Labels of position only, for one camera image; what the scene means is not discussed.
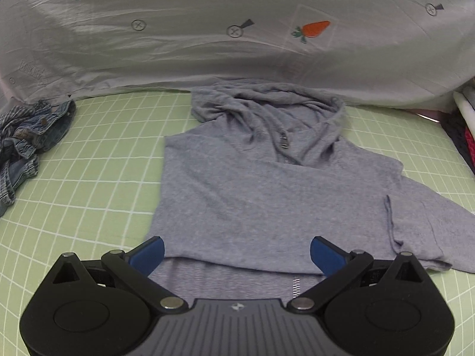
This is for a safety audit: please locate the grey zip hoodie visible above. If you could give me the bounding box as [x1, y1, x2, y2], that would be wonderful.
[148, 78, 475, 301]

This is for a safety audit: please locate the grey carrot print sheet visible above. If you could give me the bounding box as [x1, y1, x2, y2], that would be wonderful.
[0, 0, 475, 111]

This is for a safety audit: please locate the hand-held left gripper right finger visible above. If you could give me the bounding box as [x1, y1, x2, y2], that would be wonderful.
[286, 236, 431, 314]

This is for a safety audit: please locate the blue plaid shirt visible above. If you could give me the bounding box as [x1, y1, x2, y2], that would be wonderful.
[0, 104, 53, 218]

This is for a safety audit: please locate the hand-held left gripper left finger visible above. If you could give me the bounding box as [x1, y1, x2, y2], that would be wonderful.
[45, 236, 188, 314]

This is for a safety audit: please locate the green grid mat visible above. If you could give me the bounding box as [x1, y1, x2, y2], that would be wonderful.
[0, 89, 475, 356]

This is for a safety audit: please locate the blue denim garment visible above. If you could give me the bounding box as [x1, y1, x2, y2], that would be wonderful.
[0, 98, 77, 179]

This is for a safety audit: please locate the white rolled cloth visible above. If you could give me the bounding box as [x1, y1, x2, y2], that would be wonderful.
[453, 85, 475, 138]

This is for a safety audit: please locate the dark mesh cloth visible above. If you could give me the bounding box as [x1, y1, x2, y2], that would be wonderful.
[441, 113, 475, 175]

